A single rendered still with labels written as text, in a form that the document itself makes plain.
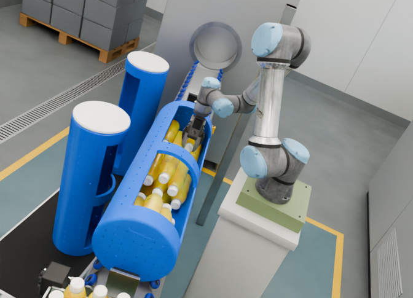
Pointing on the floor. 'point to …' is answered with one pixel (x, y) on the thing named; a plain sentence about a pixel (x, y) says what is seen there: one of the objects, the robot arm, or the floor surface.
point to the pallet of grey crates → (89, 16)
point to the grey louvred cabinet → (391, 223)
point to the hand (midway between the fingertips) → (188, 148)
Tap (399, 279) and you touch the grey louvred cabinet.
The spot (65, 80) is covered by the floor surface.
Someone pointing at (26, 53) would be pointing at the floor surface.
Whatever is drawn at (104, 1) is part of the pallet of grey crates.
